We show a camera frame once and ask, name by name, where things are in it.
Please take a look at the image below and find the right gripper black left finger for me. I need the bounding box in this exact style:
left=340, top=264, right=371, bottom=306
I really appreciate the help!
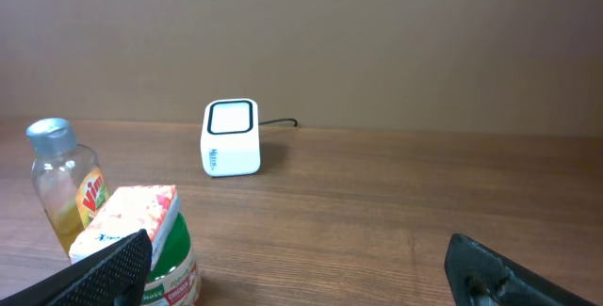
left=1, top=229, right=153, bottom=306

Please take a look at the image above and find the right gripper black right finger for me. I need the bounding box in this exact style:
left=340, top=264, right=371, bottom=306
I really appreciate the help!
left=444, top=234, right=595, bottom=306

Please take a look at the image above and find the clear yellow liquid bottle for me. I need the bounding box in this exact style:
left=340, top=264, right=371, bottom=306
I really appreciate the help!
left=26, top=118, right=111, bottom=252

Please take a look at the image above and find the white barcode scanner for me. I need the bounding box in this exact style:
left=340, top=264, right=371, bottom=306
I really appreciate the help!
left=200, top=98, right=261, bottom=177

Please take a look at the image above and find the black scanner cable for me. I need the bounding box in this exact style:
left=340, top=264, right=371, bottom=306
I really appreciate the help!
left=258, top=117, right=299, bottom=129

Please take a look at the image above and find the red white small carton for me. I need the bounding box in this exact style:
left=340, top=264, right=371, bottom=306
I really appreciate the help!
left=68, top=185, right=181, bottom=269

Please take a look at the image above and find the green lid jar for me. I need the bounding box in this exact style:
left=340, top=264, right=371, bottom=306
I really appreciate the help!
left=141, top=214, right=202, bottom=306

